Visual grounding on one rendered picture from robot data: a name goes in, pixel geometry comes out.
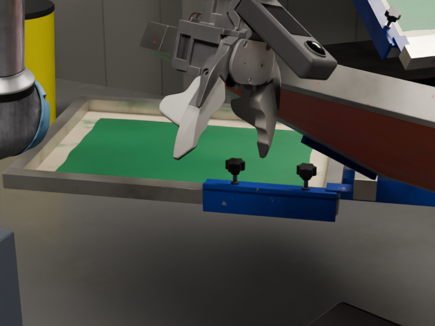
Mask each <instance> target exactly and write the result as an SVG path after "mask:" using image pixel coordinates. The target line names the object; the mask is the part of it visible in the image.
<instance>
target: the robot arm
mask: <svg viewBox="0 0 435 326"><path fill-rule="evenodd" d="M194 14H198V15H196V18H192V16H193V15H194ZM200 14H201V19H198V16H199V15H200ZM181 34H182V36H181ZM180 41H181V43H180ZM179 44H180V47H179ZM178 51H179V53H178ZM275 53H276V54H277V55H278V56H279V57H280V58H281V59H282V60H283V61H284V62H285V63H286V65H287V66H288V67H289V68H290V69H291V70H292V71H293V72H294V73H295V74H296V75H297V76H298V77H299V78H302V79H309V80H327V79H328V78H329V77H330V76H331V74H332V72H333V71H334V70H335V68H336V67H337V61H336V60H335V59H334V58H333V57H332V56H331V55H330V54H329V53H328V51H327V50H326V49H325V48H324V47H323V46H322V45H321V44H320V43H319V42H318V41H317V40H316V39H315V38H314V37H313V36H312V35H311V34H310V33H309V32H308V31H307V30H306V29H305V28H304V27H303V26H302V25H301V24H300V23H299V22H298V21H297V20H296V19H295V18H294V17H293V16H292V15H291V14H290V13H289V12H288V11H287V10H286V9H285V8H284V7H283V6H282V5H281V4H280V3H279V2H278V1H277V0H204V3H203V10H202V13H199V12H194V13H192V14H191V15H190V17H189V20H188V21H185V20H181V19H180V20H179V27H178V31H177V38H176V42H175V48H174V52H173V59H172V66H171V68H175V69H177V71H181V72H184V74H185V75H189V76H193V77H196V79H195V80H194V81H193V82H192V84H191V85H190V86H189V88H188V89H187V90H186V91H185V92H182V93H179V94H173V95H169V96H166V97H165V98H164V99H163V100H162V102H161V103H160V105H159V111H160V112H161V114H163V115H164V116H165V117H167V119H169V120H170V121H172V122H173V123H174V124H175V125H177V126H178V127H179V130H178V132H177V136H176V139H175V145H174V151H173V158H174V159H176V160H180V159H181V158H183V157H184V156H185V155H187V154H188V153H189V152H191V151H192V150H193V149H195V148H196V147H197V142H198V140H199V137H200V135H201V133H202V132H203V131H204V130H205V129H206V128H207V125H208V121H209V120H210V117H211V116H212V115H213V113H214V112H215V111H217V110H218V109H219V108H220V107H221V106H222V104H223V102H224V101H225V83H224V82H226V84H227V87H228V88H231V89H235V90H238V89H239V87H240V86H241V97H240V98H235V99H233V100H231V102H230V105H231V108H232V111H233V112H234V114H235V115H236V116H238V117H239V118H241V119H242V120H244V121H246V122H247V123H249V124H250V125H252V126H254V127H255V128H256V130H257V132H258V141H257V146H258V151H259V155H260V158H265V157H266V156H267V154H268V152H269V149H270V147H271V144H272V141H273V135H274V130H275V127H276V121H277V111H278V110H279V108H280V89H281V77H280V69H279V67H278V64H277V62H276V56H275ZM177 55H178V57H177ZM45 97H46V93H45V91H44V89H43V87H42V86H41V85H40V83H39V82H38V81H36V80H35V77H34V74H33V73H32V72H31V71H30V70H29V69H27V68H26V67H25V0H0V160H1V159H4V158H7V157H14V156H17V155H20V154H22V153H24V152H25V151H26V150H29V149H32V148H33V147H36V146H37V145H38V144H40V143H41V142H42V140H43V139H44V138H45V136H46V134H47V131H48V129H49V125H50V105H49V101H48V100H46V99H45Z"/></svg>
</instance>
